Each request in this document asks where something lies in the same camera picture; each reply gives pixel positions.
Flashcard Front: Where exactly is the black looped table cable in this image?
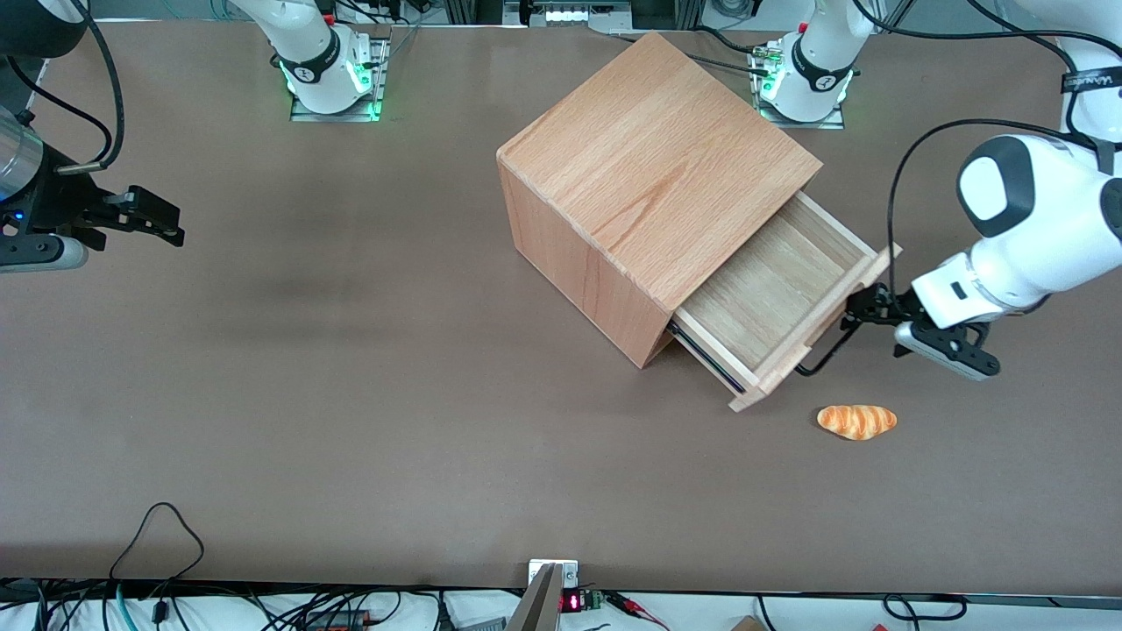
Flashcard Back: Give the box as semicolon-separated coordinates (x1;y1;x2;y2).
108;501;206;584

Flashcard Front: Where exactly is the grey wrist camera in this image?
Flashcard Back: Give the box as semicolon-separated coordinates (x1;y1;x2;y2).
0;233;89;275
893;321;1001;381

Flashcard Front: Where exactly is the white table edge bracket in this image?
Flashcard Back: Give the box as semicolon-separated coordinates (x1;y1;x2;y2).
528;559;580;590

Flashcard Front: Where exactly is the tan camera mount bar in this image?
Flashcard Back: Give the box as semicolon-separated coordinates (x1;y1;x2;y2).
504;564;564;631

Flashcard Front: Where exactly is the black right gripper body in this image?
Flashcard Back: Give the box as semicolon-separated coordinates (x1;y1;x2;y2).
0;145;119;257

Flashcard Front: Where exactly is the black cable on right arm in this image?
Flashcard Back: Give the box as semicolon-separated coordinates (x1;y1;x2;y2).
0;0;126;173

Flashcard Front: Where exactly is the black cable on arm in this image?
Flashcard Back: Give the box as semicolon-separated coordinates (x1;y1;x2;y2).
0;0;126;173
886;119;1067;292

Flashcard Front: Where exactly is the red clip lead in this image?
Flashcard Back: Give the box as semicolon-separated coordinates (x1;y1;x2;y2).
605;591;671;630

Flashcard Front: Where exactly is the black metal drawer handle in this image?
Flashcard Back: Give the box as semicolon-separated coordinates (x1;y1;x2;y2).
792;321;865;378

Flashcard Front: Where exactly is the wooden drawer cabinet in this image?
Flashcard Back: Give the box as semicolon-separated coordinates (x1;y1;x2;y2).
496;32;824;369

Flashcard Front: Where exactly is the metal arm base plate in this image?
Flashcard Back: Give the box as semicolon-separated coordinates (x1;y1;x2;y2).
748;46;848;131
288;33;392;123

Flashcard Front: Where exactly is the orange striped bread roll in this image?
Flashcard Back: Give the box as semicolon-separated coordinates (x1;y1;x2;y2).
817;404;898;441

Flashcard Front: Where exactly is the black coiled cable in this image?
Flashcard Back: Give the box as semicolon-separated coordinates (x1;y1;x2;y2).
879;593;969;622

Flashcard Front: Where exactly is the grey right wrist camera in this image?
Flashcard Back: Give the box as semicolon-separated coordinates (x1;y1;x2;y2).
0;233;89;275

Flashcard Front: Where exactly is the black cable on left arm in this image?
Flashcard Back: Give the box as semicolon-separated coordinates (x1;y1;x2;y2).
886;119;1067;292

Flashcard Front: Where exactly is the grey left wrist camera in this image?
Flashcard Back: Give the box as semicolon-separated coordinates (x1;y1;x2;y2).
893;321;1001;381

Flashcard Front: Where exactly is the wooden drawer with handle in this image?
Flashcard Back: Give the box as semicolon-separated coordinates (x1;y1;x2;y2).
668;191;903;413

